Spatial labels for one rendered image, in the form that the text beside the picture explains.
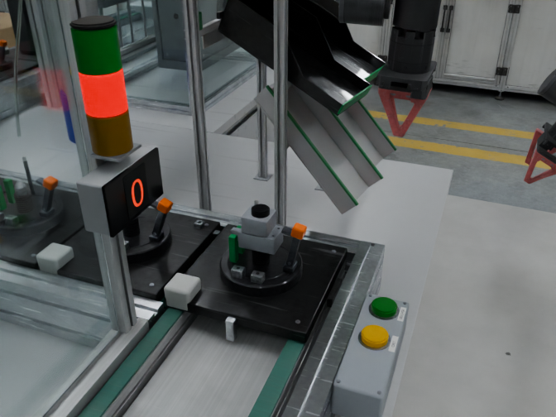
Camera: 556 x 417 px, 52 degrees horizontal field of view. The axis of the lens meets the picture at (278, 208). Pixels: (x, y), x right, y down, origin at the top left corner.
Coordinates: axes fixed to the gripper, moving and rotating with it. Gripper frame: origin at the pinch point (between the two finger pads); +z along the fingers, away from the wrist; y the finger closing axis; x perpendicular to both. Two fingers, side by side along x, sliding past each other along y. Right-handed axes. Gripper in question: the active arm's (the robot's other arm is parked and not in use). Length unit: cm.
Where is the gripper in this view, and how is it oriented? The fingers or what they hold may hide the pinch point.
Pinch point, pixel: (399, 130)
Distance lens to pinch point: 84.5
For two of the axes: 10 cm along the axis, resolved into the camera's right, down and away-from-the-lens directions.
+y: -3.6, 4.6, -8.1
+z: -0.3, 8.6, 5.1
